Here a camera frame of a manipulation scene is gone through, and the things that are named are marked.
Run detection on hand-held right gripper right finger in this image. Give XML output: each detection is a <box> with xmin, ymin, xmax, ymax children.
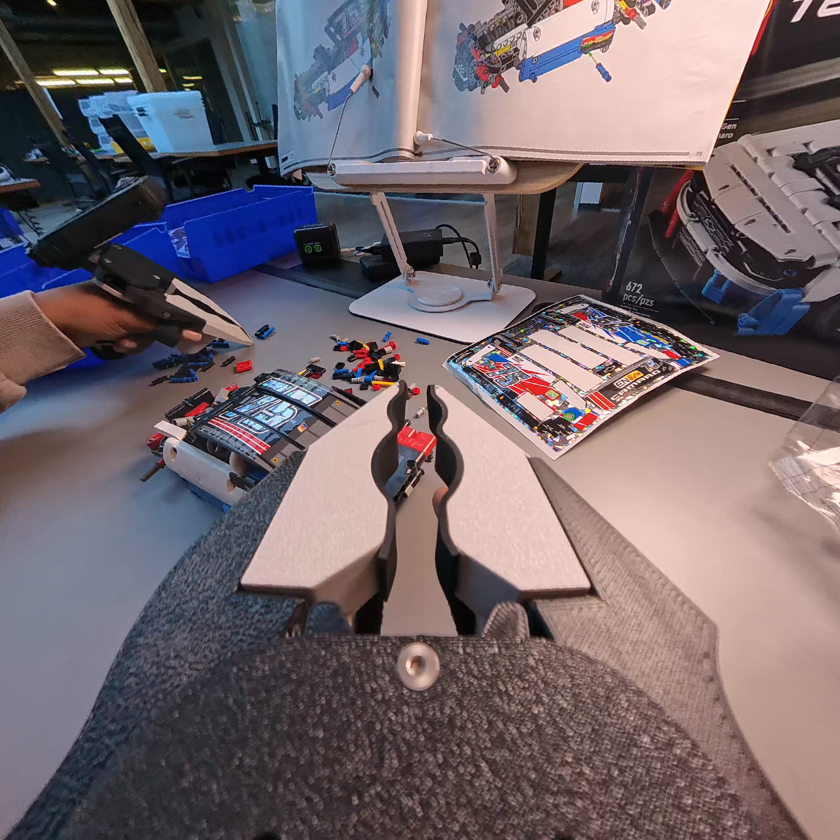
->
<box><xmin>427</xmin><ymin>384</ymin><xmax>593</xmax><ymax>627</ymax></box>

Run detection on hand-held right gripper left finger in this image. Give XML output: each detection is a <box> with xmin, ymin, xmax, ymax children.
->
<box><xmin>239</xmin><ymin>381</ymin><xmax>409</xmax><ymax>631</ymax></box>

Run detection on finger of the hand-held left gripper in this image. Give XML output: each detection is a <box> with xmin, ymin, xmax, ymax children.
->
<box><xmin>163</xmin><ymin>294</ymin><xmax>245</xmax><ymax>347</ymax></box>
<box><xmin>171</xmin><ymin>280</ymin><xmax>255</xmax><ymax>347</ymax></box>

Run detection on lego car model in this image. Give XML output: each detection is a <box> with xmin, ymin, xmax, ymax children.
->
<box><xmin>139</xmin><ymin>369</ymin><xmax>438</xmax><ymax>513</ymax></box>

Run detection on person's left forearm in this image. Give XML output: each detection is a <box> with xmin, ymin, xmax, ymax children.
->
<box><xmin>0</xmin><ymin>289</ymin><xmax>88</xmax><ymax>412</ymax></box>

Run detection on pile of small lego pieces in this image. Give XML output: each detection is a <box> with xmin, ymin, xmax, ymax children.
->
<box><xmin>307</xmin><ymin>331</ymin><xmax>435</xmax><ymax>421</ymax></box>

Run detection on dark lego set box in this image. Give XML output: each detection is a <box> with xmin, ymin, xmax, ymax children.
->
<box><xmin>600</xmin><ymin>0</ymin><xmax>840</xmax><ymax>383</ymax></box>

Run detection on lego instruction booklet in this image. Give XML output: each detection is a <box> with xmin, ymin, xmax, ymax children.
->
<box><xmin>276</xmin><ymin>0</ymin><xmax>773</xmax><ymax>178</ymax></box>

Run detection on person's left hand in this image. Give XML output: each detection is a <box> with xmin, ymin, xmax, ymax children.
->
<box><xmin>38</xmin><ymin>282</ymin><xmax>203</xmax><ymax>360</ymax></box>

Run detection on blue plastic bin white label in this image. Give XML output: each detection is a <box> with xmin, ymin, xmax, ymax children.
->
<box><xmin>0</xmin><ymin>222</ymin><xmax>191</xmax><ymax>370</ymax></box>

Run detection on pile of blue black pins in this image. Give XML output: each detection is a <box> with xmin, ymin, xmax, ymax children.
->
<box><xmin>150</xmin><ymin>322</ymin><xmax>277</xmax><ymax>388</ymax></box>

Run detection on small black device green lights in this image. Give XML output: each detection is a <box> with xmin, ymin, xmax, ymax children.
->
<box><xmin>293</xmin><ymin>223</ymin><xmax>343</xmax><ymax>267</ymax></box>

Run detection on black office chair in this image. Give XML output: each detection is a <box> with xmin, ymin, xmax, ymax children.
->
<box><xmin>98</xmin><ymin>115</ymin><xmax>176</xmax><ymax>199</ymax></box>

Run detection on wooden desk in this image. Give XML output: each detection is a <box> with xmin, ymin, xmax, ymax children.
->
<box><xmin>92</xmin><ymin>140</ymin><xmax>280</xmax><ymax>198</ymax></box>

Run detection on white storage boxes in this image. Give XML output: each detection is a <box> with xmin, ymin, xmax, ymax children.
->
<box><xmin>79</xmin><ymin>91</ymin><xmax>215</xmax><ymax>156</ymax></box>

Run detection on holographic sticker sheet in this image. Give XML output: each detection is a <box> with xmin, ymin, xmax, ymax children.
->
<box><xmin>443</xmin><ymin>295</ymin><xmax>721</xmax><ymax>462</ymax></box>

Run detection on black power adapter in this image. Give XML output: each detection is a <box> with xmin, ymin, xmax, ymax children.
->
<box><xmin>381</xmin><ymin>226</ymin><xmax>442</xmax><ymax>270</ymax></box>

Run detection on white book stand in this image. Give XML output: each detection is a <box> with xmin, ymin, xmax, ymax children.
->
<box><xmin>325</xmin><ymin>128</ymin><xmax>586</xmax><ymax>345</ymax></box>

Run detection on crumpled clear plastic bags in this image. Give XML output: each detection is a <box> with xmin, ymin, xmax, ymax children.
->
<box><xmin>770</xmin><ymin>374</ymin><xmax>840</xmax><ymax>534</ymax></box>

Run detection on black cable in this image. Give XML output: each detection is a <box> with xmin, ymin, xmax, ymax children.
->
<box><xmin>436</xmin><ymin>226</ymin><xmax>484</xmax><ymax>271</ymax></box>

